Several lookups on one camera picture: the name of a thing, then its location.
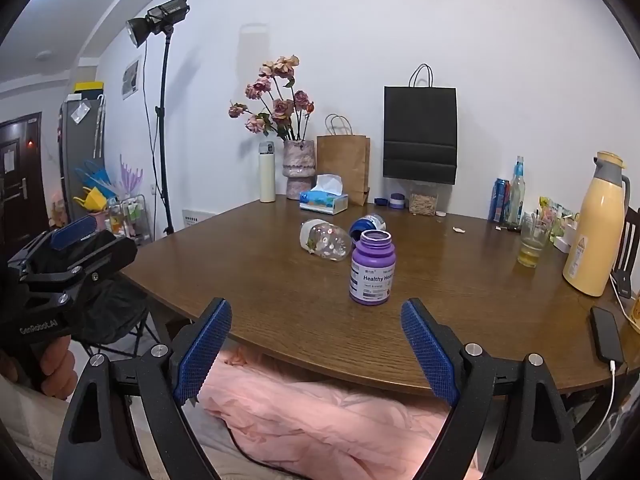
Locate yellow thermos jug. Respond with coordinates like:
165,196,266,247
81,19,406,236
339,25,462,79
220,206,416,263
562,151,632,297

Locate colourful snack packets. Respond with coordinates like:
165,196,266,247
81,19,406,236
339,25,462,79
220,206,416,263
537,196,579,242

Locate black cloth chair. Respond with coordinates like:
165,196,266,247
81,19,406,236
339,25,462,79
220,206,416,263
75,275,151,357

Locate purple supplement bottle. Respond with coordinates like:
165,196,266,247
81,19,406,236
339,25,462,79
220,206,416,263
348,230,397,306

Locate clear jar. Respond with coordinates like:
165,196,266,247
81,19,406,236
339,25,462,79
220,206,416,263
299,219,352,263

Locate blue tissue box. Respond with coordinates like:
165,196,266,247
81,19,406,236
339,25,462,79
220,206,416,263
299,174,349,215

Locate white charging cable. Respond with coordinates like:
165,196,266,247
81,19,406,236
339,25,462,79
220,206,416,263
575,269,640,455

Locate white storage rack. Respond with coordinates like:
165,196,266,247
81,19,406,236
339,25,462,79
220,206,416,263
107,194,154,247

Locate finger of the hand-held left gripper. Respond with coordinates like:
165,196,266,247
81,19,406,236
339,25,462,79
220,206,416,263
27,234,138,307
7,215,100,262

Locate white thermos bottle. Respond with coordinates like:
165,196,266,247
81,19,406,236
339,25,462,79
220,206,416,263
258,141,277,203

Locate glass of yellow drink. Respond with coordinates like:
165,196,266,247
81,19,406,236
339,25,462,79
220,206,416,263
517,212,551,268

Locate brown paper bag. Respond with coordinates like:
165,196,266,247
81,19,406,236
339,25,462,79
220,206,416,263
316,114,371,206

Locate white cloth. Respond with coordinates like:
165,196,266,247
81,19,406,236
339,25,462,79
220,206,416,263
0,377,68,480

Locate pink blanket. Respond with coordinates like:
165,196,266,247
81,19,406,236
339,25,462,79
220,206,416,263
197,345,453,479

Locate clear bottle with blue cap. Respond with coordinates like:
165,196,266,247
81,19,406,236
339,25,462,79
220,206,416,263
348,214,387,247

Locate grey refrigerator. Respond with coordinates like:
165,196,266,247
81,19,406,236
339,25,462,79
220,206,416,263
59,95,108,211

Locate dried pink flower bouquet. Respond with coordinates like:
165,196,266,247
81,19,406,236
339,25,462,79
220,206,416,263
228,55,315,142

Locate glass bottle with blue label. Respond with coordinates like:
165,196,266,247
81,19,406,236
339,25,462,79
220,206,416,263
506,155,526,226

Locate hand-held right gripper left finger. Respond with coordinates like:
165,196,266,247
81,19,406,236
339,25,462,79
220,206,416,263
52,297,233,480

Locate pink speckled vase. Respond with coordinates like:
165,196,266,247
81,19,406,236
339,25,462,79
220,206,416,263
282,139,317,200

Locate black smartphone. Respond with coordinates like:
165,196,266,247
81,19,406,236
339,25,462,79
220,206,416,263
590,306,626,365

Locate dark brown door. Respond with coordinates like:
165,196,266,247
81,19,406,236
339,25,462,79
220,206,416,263
0,112,49,256

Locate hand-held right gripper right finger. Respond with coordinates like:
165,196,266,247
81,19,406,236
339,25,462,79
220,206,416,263
400,297,584,480

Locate dark wooden chair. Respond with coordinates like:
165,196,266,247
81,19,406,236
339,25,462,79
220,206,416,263
612,207,640,301

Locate blue drink can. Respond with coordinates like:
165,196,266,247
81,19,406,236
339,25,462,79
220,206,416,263
488,177,511,224

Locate black paper bag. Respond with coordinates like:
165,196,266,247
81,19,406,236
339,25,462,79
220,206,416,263
383,63,458,185

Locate studio light on stand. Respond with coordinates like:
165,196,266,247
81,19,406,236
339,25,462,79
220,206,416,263
126,0,191,237

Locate person's left hand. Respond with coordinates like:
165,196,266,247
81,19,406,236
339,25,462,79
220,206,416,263
39,334,77,402

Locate glass jar of grains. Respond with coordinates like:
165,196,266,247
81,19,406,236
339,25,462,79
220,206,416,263
408,187,439,217

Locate yellow and black box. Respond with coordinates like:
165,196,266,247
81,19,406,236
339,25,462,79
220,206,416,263
67,80,106,106

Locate blue plastic hangers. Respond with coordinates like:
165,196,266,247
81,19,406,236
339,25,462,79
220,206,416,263
75,160,114,196

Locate wall picture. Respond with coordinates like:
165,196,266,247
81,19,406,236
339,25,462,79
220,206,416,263
121,58,140,100

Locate purple plastic hangers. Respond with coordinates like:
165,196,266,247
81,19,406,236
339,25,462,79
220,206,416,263
118,154,145,202

